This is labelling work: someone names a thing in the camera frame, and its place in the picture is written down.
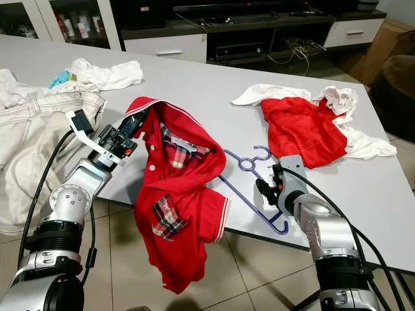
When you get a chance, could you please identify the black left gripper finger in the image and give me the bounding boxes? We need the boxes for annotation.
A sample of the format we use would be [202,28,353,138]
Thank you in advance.
[121,108,151,137]

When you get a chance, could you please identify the purple plastic hanger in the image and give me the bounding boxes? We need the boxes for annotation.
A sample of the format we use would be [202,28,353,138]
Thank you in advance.
[217,145,291,236]

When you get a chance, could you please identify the red knit garment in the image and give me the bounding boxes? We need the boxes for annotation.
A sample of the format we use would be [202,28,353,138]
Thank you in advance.
[259,97,350,170]

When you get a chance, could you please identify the cream jeans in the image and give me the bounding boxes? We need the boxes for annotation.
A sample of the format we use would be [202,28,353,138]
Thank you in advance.
[0,91,107,238]

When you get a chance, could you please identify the red polo shirt plaid patch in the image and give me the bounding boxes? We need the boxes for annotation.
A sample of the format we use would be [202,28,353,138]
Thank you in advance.
[133,97,231,295]

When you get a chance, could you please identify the wooden TV stand white drawer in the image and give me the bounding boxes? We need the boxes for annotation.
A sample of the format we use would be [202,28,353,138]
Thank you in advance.
[121,8,387,65]

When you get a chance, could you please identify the red white bottle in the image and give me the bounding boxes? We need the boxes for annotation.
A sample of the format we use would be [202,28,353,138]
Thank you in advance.
[91,13,106,36]

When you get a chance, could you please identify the white crumpled cloth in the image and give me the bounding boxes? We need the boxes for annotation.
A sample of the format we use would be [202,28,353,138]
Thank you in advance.
[314,86,398,161]

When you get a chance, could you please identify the black set-top box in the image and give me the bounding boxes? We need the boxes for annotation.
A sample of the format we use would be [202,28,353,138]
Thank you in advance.
[211,41,267,63]

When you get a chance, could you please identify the white glass-door cabinet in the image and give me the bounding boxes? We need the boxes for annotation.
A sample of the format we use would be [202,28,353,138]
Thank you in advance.
[0,0,123,52]

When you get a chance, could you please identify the brown chair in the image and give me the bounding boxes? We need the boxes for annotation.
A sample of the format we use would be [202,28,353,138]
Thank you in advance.
[368,55,415,144]

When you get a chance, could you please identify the black television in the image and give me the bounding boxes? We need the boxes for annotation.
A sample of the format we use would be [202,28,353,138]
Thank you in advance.
[174,0,359,16]

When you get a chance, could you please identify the cardboard box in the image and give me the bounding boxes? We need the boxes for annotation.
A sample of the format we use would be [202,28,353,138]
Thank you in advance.
[349,17,415,86]

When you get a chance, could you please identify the white round device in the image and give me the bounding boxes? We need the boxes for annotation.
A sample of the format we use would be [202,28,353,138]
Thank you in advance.
[357,0,381,11]

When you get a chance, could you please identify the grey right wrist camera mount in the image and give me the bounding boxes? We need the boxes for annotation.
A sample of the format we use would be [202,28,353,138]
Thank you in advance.
[277,154,307,216]

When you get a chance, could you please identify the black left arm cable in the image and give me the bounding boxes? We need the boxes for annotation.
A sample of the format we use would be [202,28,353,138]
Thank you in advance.
[18,128,99,287]

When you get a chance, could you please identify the beige cable tangle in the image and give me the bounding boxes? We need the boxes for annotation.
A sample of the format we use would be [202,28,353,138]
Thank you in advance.
[266,37,327,76]

